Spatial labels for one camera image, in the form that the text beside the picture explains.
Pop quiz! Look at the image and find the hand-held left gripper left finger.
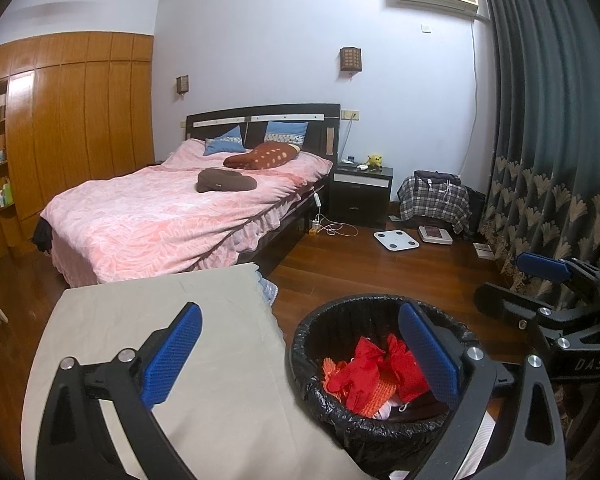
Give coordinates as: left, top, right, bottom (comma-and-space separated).
35, 301, 203, 480

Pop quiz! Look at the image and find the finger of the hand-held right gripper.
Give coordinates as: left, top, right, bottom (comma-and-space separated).
516, 252, 600, 306
474, 281, 600, 333

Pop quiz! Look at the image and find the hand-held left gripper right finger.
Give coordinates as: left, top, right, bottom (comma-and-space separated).
397, 301, 567, 480

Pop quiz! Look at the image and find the red cloth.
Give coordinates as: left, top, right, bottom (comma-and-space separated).
380, 334, 431, 405

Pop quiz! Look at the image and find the orange foam net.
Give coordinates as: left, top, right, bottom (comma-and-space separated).
322, 357, 401, 416

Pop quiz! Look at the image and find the red plastic bag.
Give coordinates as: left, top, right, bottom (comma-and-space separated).
326, 336, 383, 401

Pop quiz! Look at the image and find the black-bagged waste bin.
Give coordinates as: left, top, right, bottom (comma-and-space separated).
290, 294, 481, 466

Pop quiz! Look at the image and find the beige tablecloth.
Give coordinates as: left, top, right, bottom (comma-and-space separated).
21, 261, 376, 480

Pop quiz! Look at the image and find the beige body scale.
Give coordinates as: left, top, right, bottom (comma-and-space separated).
418, 225, 453, 246

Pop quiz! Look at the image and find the light blue quilted cloth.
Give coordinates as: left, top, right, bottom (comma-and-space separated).
252, 270, 280, 311

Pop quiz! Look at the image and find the white body scale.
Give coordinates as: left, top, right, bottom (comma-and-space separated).
373, 230, 422, 252

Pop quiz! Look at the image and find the plaid cloth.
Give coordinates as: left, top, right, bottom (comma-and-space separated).
397, 172, 472, 235

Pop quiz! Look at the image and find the dark green patterned curtain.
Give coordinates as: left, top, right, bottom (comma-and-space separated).
475, 0, 600, 321

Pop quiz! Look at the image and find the black bag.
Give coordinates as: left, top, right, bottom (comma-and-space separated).
414, 170, 462, 188

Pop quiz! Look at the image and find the pink bed blanket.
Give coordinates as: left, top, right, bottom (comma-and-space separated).
39, 137, 333, 288

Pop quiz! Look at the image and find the dark nightstand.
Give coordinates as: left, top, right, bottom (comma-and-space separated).
328, 162, 395, 228

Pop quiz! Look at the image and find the black cloth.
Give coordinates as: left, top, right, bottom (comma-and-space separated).
32, 215, 55, 255

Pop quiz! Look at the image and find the brown cushion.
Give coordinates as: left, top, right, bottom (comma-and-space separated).
195, 169, 258, 194

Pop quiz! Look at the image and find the brown dotted pillow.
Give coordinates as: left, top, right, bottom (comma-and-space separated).
223, 142, 302, 171

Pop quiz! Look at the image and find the blue pillow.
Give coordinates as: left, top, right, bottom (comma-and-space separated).
202, 125, 247, 157
263, 121, 310, 147

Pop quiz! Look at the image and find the dark wooden bed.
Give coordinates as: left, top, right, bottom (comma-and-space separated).
32, 104, 342, 291

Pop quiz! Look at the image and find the wooden wardrobe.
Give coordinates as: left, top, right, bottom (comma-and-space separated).
0, 31, 156, 261

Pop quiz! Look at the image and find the white cable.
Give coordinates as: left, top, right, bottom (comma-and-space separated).
316, 192, 359, 237

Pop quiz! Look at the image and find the large wall lamp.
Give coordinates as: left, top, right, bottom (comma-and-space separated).
339, 46, 363, 77

